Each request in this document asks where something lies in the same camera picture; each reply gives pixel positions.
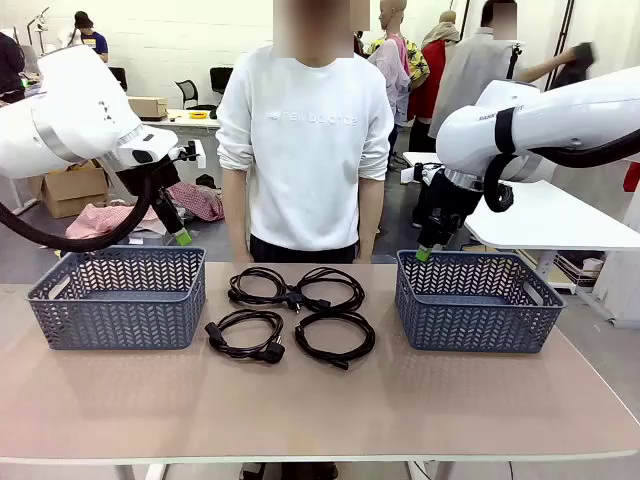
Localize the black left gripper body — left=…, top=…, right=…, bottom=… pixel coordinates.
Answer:
left=115, top=155, right=182, bottom=204

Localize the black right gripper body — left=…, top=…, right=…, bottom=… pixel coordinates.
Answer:
left=419, top=169, right=484, bottom=236

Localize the black power cable with plug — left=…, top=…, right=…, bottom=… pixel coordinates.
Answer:
left=227, top=266, right=303, bottom=314
left=204, top=308, right=287, bottom=365

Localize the black braided USB cable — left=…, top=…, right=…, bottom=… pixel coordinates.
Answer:
left=294, top=266, right=366, bottom=314
left=293, top=310, right=377, bottom=370

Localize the person's left forearm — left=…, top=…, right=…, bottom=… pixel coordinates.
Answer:
left=357, top=175, right=385, bottom=246

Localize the person's right forearm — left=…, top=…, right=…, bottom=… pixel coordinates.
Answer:
left=222, top=167, right=255, bottom=251

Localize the pink checkered cloth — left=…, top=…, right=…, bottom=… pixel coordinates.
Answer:
left=64, top=182, right=226, bottom=241

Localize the white desk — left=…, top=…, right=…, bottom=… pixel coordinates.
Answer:
left=139, top=107, right=221, bottom=169

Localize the small cardboard box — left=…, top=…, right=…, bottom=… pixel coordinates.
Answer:
left=127, top=96, right=170, bottom=120

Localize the black mesh office chair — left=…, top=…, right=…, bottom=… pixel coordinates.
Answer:
left=174, top=78, right=217, bottom=111

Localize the blue-grey perforated plastic basket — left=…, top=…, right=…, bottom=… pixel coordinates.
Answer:
left=394, top=249, right=568, bottom=355
left=25, top=245, right=208, bottom=351

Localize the large open cardboard box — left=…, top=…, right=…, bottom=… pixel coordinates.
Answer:
left=39, top=159, right=111, bottom=220

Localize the white table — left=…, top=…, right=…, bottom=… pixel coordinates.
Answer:
left=402, top=149, right=640, bottom=296

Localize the person in grey shirt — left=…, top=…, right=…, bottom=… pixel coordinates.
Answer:
left=428, top=0, right=599, bottom=151

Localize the mannequin with red cloak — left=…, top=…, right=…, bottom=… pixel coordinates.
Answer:
left=407, top=9, right=461, bottom=151

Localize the person in white sweatshirt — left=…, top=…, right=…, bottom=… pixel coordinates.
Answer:
left=215, top=0, right=396, bottom=265

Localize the mannequin with floral shirt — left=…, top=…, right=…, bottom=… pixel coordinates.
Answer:
left=367, top=0, right=431, bottom=126

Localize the low rack with boxes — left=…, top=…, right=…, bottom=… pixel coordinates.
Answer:
left=554, top=249, right=609, bottom=296

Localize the black tripod stand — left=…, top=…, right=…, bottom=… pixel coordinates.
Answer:
left=505, top=42, right=525, bottom=81

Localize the person with black hat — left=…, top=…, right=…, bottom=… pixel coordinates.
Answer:
left=72, top=10, right=110, bottom=64

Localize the white board panel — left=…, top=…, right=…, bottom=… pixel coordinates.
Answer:
left=592, top=249, right=640, bottom=324

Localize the black light stand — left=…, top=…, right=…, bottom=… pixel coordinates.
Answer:
left=547, top=0, right=576, bottom=91

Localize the person in dark jacket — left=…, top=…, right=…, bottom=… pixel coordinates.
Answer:
left=0, top=30, right=26, bottom=104

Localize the white table leg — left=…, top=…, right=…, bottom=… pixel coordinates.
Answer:
left=112, top=462, right=166, bottom=480
left=407, top=459, right=446, bottom=480

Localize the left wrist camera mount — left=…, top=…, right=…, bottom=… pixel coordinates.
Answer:
left=172, top=139, right=207, bottom=170

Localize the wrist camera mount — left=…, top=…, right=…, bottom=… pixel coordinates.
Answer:
left=172, top=139, right=207, bottom=170
left=399, top=162, right=444, bottom=187

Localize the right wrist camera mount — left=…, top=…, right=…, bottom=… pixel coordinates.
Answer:
left=399, top=162, right=444, bottom=187

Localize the black velcro strap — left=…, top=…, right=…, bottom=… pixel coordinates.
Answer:
left=494, top=107, right=516, bottom=154

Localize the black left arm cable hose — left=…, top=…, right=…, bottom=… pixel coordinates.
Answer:
left=0, top=157, right=174, bottom=253

